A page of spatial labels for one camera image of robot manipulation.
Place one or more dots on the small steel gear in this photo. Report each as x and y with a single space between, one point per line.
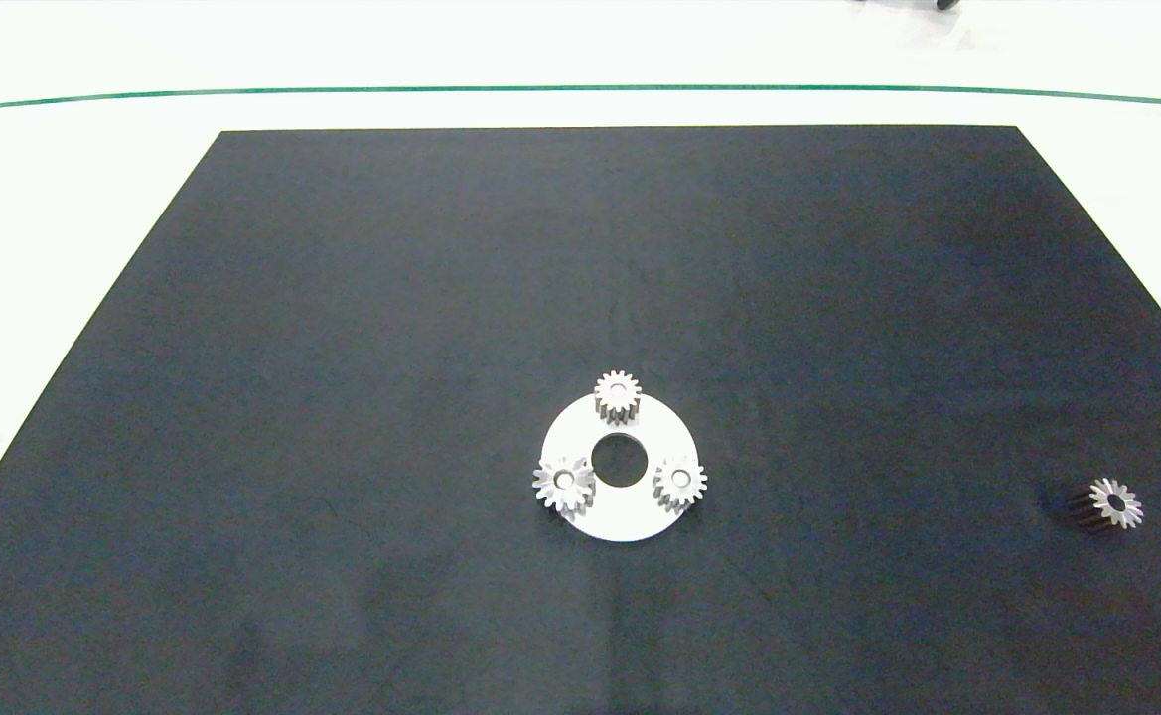
1102 500
666 481
606 389

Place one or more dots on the round white plate with pins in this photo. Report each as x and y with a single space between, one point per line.
630 518

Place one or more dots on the dark mat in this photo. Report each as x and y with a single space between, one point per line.
342 348

